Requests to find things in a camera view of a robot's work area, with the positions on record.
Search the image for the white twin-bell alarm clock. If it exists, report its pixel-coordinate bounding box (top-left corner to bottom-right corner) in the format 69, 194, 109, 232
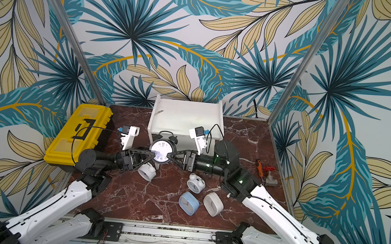
187, 174, 206, 194

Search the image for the orange handled tool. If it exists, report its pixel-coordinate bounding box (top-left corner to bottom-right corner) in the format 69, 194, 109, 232
256, 159, 263, 178

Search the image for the white square alarm clock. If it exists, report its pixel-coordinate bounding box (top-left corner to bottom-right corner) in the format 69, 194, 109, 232
203, 192, 224, 217

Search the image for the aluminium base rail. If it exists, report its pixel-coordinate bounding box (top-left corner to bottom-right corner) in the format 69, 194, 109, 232
52, 211, 277, 244

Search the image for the black twin-bell alarm clock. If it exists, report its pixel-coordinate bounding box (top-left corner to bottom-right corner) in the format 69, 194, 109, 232
149, 130, 178, 165

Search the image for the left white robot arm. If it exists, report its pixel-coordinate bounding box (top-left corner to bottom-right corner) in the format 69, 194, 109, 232
0, 148, 156, 244

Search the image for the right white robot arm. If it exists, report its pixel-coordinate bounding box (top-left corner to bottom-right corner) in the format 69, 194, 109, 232
167, 140, 334, 244

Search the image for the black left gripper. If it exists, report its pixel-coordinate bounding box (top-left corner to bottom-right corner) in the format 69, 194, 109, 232
99, 142, 162, 178

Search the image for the white round alarm clock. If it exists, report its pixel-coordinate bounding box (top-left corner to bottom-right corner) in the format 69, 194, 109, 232
137, 163, 156, 182

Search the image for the right metal corner post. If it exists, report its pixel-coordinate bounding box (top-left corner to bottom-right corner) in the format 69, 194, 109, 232
268, 0, 350, 126

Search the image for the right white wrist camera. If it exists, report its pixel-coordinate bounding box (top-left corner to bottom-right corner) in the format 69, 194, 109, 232
189, 126, 207, 155

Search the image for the left metal corner post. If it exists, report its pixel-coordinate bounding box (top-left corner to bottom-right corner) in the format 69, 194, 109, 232
48, 0, 107, 106

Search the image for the red handled metal valve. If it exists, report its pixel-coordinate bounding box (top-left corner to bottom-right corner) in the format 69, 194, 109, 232
263, 166, 278, 187

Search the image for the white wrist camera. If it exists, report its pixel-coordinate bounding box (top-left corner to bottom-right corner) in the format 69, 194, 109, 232
117, 125, 140, 150
189, 126, 207, 155

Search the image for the metal corner post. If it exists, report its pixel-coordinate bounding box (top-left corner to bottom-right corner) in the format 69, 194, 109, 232
48, 0, 107, 106
268, 0, 350, 126

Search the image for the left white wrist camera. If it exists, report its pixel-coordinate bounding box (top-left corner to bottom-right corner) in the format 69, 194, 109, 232
117, 125, 140, 150

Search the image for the yellow and black toolbox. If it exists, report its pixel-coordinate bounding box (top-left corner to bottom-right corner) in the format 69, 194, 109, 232
44, 104, 114, 172

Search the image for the white two-tier shelf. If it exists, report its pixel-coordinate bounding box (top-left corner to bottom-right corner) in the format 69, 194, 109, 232
147, 95, 224, 156

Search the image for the blue square alarm clock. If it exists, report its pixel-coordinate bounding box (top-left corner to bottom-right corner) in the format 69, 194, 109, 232
178, 192, 200, 216

